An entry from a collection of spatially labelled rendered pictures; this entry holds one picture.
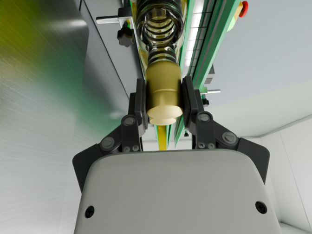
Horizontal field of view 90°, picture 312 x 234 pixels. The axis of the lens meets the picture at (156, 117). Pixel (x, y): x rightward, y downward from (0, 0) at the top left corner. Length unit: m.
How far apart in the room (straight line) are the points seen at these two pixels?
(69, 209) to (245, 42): 0.75
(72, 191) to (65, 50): 0.21
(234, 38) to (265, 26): 0.10
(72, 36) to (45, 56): 0.07
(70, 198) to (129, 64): 0.41
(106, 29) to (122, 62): 0.12
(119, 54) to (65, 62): 0.30
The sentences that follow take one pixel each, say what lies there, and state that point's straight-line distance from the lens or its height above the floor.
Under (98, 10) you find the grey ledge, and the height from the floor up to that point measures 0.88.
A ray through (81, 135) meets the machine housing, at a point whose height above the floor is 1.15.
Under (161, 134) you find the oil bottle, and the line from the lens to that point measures 1.18.
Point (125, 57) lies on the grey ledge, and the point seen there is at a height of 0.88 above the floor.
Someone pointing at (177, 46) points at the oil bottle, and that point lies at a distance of 0.19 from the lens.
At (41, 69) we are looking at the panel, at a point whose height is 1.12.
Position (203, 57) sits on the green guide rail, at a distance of 0.50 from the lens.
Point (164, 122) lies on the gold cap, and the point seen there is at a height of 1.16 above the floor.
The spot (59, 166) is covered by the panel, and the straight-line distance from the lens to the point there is 0.22.
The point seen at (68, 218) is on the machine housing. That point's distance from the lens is 0.32.
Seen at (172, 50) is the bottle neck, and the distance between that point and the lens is 0.17.
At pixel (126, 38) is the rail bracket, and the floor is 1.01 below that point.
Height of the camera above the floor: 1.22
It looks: 20 degrees down
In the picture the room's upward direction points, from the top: 178 degrees clockwise
